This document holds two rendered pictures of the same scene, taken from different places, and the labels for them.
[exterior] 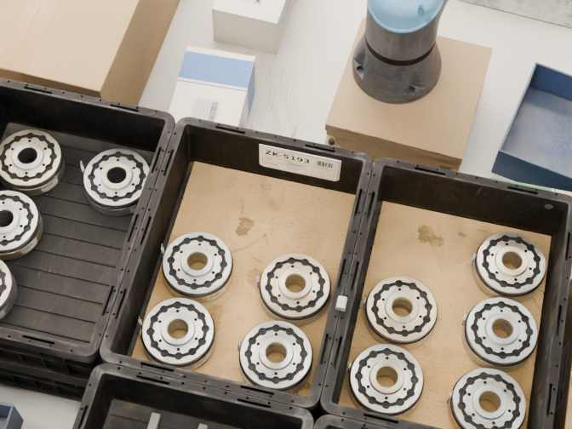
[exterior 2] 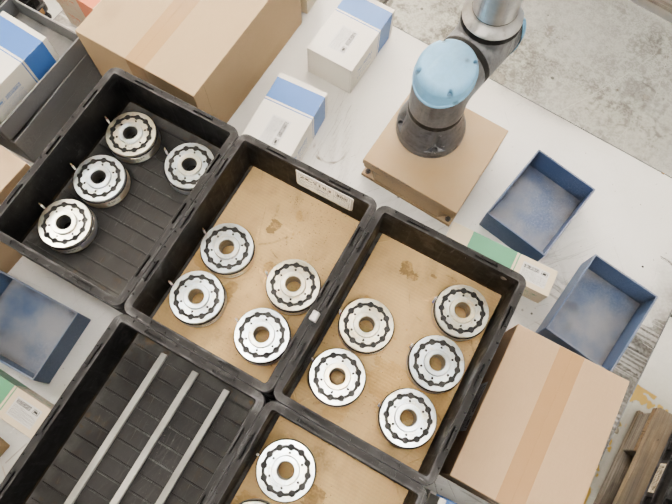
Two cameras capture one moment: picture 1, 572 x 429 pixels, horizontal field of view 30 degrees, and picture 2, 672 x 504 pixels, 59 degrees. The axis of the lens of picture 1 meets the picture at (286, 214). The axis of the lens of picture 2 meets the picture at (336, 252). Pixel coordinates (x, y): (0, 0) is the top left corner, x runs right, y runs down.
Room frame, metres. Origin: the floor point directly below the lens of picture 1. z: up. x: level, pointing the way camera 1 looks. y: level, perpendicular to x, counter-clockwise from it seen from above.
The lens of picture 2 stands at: (0.39, -0.16, 1.94)
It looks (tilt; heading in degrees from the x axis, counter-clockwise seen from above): 72 degrees down; 14
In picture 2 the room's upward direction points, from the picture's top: 4 degrees clockwise
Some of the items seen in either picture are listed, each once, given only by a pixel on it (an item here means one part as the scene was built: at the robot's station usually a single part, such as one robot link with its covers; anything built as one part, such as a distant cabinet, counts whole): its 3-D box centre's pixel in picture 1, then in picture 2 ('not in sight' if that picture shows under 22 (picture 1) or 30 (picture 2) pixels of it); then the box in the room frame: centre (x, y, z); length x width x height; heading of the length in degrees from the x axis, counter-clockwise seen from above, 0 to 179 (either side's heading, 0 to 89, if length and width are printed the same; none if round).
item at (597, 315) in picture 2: not in sight; (595, 315); (0.80, -0.62, 0.74); 0.20 x 0.15 x 0.07; 159
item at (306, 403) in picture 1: (243, 255); (255, 255); (0.66, 0.06, 0.92); 0.40 x 0.30 x 0.02; 168
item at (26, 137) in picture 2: not in sight; (21, 82); (0.93, 0.72, 0.77); 0.27 x 0.20 x 0.05; 169
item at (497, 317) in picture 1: (502, 328); (437, 362); (0.58, -0.31, 0.86); 0.05 x 0.05 x 0.01
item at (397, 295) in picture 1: (402, 307); (366, 324); (0.61, -0.17, 0.86); 0.05 x 0.05 x 0.01
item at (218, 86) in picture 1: (209, 113); (284, 128); (1.01, 0.13, 0.75); 0.20 x 0.12 x 0.09; 171
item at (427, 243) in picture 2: (449, 316); (399, 341); (0.60, -0.24, 0.87); 0.40 x 0.30 x 0.11; 168
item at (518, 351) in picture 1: (501, 330); (436, 363); (0.58, -0.31, 0.86); 0.10 x 0.10 x 0.01
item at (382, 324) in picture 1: (401, 308); (366, 325); (0.61, -0.17, 0.86); 0.10 x 0.10 x 0.01
